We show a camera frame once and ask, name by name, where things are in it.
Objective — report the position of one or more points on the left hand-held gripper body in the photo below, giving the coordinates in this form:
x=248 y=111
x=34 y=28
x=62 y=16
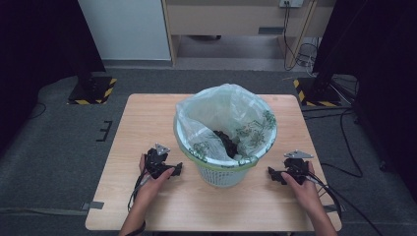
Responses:
x=154 y=160

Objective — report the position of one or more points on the light wooden desk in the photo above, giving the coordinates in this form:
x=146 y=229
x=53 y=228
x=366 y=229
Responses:
x=229 y=18

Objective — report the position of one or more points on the dark waste inside bag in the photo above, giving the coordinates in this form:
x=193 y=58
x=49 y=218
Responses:
x=227 y=142

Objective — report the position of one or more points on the light blue mesh trash can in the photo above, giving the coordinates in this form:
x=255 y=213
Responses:
x=221 y=175

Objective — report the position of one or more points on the black metal stand post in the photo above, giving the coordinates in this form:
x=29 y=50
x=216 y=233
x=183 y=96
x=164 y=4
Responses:
x=331 y=59

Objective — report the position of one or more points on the person's right hand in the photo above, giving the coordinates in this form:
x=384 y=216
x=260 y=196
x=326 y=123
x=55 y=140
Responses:
x=306 y=193

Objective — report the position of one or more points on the grey tape piece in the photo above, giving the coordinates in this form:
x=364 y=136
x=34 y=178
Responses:
x=95 y=205
x=331 y=208

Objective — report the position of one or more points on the clear green-printed plastic bag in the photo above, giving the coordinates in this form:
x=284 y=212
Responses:
x=223 y=108

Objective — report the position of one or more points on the black stand base striped edge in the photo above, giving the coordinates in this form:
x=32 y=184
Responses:
x=314 y=95
x=95 y=91

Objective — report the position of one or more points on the person's left hand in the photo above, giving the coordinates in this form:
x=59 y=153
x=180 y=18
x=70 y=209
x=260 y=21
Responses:
x=149 y=188

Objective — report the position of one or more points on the white wall socket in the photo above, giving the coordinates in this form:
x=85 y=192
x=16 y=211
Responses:
x=291 y=3

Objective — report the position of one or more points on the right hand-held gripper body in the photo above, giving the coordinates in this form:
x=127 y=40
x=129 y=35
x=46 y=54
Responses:
x=296 y=167

